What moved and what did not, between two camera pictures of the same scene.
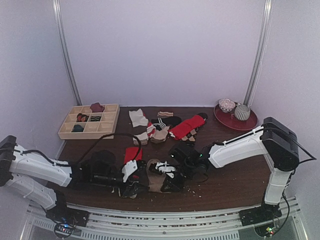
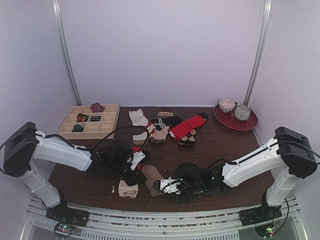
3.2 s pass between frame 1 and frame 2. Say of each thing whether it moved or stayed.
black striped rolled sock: stayed
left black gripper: moved
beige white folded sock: stayed
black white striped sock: stayed
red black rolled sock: stayed
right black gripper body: moved
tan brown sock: moved
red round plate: stayed
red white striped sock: stayed
